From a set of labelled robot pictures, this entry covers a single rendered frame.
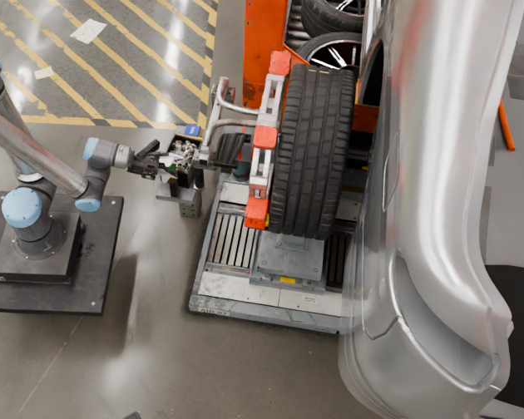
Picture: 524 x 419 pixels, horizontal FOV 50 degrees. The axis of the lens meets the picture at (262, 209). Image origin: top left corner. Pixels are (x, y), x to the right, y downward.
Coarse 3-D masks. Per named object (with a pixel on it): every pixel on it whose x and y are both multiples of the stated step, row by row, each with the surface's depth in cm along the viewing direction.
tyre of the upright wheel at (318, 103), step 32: (288, 96) 193; (320, 96) 193; (352, 96) 194; (288, 128) 189; (320, 128) 189; (288, 160) 190; (320, 160) 189; (288, 192) 195; (320, 192) 193; (288, 224) 206; (320, 224) 202
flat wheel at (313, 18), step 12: (312, 0) 330; (324, 0) 331; (348, 0) 335; (360, 0) 336; (312, 12) 333; (324, 12) 325; (336, 12) 325; (348, 12) 326; (360, 12) 330; (312, 24) 338; (324, 24) 329; (336, 24) 324; (348, 24) 321; (360, 24) 321; (312, 36) 343
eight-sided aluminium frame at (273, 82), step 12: (276, 84) 205; (264, 96) 200; (276, 96) 200; (264, 108) 197; (276, 108) 197; (264, 120) 194; (276, 120) 194; (252, 168) 197; (264, 168) 197; (252, 180) 198; (264, 180) 198; (252, 192) 202; (264, 192) 201
